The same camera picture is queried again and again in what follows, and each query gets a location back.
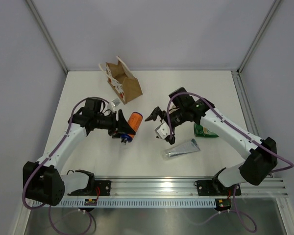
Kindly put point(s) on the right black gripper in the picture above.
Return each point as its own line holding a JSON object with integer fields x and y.
{"x": 157, "y": 111}

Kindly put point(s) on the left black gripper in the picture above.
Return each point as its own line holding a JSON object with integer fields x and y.
{"x": 122, "y": 125}

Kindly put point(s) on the orange blue pump bottle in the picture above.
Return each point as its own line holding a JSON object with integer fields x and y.
{"x": 134, "y": 121}

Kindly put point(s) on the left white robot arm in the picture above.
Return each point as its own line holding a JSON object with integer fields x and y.
{"x": 42, "y": 180}

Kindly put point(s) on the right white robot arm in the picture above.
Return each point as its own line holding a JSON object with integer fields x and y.
{"x": 259, "y": 154}

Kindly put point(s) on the burlap watermelon canvas bag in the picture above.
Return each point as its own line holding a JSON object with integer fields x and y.
{"x": 122, "y": 80}

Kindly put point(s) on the silver squeeze tube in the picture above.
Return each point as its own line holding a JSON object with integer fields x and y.
{"x": 184, "y": 148}

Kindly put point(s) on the green dish soap bottle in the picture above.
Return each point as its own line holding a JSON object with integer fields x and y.
{"x": 200, "y": 131}

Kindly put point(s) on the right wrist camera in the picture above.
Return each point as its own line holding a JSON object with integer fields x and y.
{"x": 163, "y": 131}

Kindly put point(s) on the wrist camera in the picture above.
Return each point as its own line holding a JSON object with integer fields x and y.
{"x": 163, "y": 131}
{"x": 113, "y": 104}

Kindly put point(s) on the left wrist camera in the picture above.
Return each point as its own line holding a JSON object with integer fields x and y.
{"x": 113, "y": 104}

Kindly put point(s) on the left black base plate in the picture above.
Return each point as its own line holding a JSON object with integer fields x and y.
{"x": 100, "y": 188}

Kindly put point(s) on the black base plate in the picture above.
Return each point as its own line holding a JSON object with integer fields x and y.
{"x": 100, "y": 188}
{"x": 205, "y": 187}

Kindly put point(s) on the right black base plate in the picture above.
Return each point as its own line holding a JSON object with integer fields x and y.
{"x": 205, "y": 187}

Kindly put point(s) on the right side aluminium rail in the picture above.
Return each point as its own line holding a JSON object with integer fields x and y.
{"x": 244, "y": 103}

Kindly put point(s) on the white slotted cable duct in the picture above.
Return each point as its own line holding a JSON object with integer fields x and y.
{"x": 144, "y": 203}

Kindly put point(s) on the aluminium mounting rail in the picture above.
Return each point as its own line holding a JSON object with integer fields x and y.
{"x": 181, "y": 187}

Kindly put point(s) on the left aluminium frame post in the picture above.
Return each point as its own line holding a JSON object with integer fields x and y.
{"x": 46, "y": 34}

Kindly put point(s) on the aluminium frame post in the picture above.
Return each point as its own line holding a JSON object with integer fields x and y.
{"x": 259, "y": 35}
{"x": 46, "y": 34}

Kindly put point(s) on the right aluminium frame post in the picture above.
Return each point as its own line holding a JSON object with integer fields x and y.
{"x": 259, "y": 35}

